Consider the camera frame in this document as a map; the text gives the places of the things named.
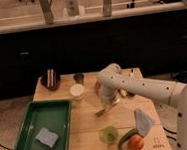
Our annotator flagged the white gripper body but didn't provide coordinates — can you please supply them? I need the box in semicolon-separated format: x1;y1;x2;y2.
99;85;119;108

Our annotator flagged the green plastic tray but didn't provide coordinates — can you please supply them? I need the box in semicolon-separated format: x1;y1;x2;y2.
14;99;72;150

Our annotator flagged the orange tomato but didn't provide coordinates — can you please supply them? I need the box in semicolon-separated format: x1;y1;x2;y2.
128;134;144;150

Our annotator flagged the small dark cup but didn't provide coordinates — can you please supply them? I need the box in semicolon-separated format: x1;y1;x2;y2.
73;73;84;84

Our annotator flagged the green cucumber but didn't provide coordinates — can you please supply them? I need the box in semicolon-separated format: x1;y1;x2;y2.
117;128;138;150

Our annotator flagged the blue folded cloth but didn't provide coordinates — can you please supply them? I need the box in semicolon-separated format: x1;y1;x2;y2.
134;108;154;137

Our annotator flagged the blue sponge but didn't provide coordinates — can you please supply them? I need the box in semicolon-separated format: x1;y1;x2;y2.
35;128;58;148

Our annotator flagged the silver fork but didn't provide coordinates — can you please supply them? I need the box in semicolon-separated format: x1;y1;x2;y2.
95;100;119;117

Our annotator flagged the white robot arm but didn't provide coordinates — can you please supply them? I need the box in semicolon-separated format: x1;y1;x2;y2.
96;63;187;150

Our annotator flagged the green cup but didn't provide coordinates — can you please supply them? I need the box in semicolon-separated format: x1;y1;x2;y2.
99;126;118;144

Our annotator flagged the orange fruit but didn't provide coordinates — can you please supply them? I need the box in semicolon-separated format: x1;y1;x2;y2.
94;81;100;92

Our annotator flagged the white cup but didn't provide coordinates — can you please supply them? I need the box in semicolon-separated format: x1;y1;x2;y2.
69;83;85;100

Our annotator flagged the knife on table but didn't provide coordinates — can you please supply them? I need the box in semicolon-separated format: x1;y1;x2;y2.
129;68;134;79

